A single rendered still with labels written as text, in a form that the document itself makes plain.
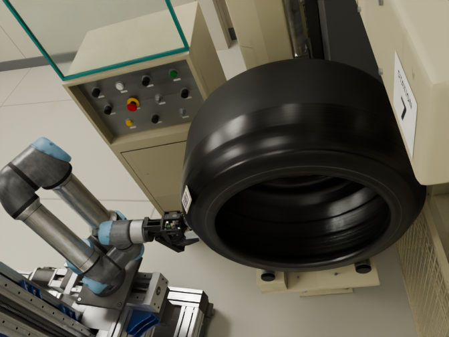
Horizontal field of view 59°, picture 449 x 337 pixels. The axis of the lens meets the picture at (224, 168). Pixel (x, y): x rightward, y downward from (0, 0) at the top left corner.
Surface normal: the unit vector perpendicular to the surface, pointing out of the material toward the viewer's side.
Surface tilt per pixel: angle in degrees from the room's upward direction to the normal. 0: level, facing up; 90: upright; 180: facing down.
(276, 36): 90
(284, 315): 0
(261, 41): 90
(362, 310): 0
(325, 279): 0
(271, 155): 43
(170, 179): 90
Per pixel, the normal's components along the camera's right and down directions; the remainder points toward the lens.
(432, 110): -0.40, 0.77
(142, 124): -0.04, 0.77
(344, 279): -0.29, -0.62
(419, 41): -0.63, -0.52
